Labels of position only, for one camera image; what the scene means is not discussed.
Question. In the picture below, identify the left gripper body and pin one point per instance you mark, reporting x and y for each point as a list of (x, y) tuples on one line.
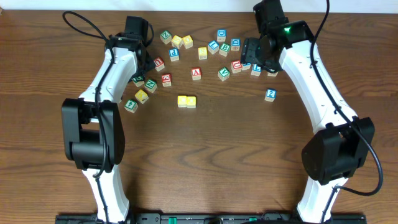
[(145, 64)]

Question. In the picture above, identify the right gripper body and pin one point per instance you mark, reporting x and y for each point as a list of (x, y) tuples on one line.
[(249, 51)]

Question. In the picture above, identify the yellow C block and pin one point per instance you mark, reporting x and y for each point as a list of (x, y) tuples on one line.
[(182, 101)]

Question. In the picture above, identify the yellow O block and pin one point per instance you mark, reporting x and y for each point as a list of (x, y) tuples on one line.
[(191, 102)]

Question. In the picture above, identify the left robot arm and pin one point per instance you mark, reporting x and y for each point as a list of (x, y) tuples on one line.
[(92, 128)]

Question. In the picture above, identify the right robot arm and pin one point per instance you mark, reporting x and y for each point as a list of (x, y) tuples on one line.
[(341, 139)]

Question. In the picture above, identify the red U block left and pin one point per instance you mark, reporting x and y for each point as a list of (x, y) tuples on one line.
[(159, 64)]

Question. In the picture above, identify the red u block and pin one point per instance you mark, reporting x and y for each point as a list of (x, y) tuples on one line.
[(159, 64), (236, 66)]

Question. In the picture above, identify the blue I block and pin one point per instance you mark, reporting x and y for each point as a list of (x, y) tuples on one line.
[(246, 66)]

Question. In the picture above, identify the green R block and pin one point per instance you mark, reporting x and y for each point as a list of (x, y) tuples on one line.
[(138, 81)]

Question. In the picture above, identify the blue D block right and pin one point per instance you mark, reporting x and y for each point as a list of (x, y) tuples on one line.
[(235, 44)]

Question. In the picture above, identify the blue d block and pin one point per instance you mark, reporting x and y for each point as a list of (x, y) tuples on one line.
[(235, 44), (221, 35)]

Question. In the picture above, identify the blue L block lower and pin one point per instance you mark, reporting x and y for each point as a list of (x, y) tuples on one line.
[(256, 70)]

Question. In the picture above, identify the blue l block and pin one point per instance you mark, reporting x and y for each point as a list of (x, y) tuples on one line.
[(256, 70), (213, 47)]

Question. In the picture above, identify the green N block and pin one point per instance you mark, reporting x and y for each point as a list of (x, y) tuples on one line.
[(150, 85)]

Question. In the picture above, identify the red U block centre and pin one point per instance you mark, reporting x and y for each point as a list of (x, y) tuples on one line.
[(236, 66)]

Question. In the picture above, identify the red E block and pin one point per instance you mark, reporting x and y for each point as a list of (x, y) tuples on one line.
[(166, 80)]

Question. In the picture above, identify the green B block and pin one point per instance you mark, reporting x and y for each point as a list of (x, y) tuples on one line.
[(224, 49)]

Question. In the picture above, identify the blue P block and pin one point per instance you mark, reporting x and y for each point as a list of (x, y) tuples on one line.
[(174, 54)]

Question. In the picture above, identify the green J block right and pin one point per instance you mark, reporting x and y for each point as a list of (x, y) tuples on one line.
[(272, 74)]

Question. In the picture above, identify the yellow K block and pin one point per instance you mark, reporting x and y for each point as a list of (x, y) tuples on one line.
[(141, 96)]

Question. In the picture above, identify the green Z block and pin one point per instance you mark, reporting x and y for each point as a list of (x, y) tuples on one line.
[(166, 37)]

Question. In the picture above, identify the blue D block top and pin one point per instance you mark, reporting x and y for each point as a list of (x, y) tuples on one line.
[(221, 35)]

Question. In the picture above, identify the yellow block upper left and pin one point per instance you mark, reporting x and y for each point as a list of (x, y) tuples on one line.
[(177, 41)]

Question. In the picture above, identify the green V block centre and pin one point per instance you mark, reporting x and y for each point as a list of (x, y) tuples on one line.
[(223, 74)]

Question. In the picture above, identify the blue L block upper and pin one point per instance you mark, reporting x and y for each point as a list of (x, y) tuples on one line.
[(213, 47)]

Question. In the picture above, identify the green 4 block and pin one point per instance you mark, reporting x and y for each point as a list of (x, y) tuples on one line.
[(131, 106)]

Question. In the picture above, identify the yellow block upper right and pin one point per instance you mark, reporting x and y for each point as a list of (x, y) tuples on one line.
[(187, 41)]

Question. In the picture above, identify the blue 2 block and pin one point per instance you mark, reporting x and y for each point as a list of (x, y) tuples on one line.
[(270, 95)]

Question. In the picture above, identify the yellow S block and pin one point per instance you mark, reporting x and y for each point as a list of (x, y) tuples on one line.
[(202, 53)]

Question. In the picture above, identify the red A block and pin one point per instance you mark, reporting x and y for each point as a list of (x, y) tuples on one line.
[(196, 73)]

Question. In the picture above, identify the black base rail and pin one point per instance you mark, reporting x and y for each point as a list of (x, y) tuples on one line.
[(158, 218)]

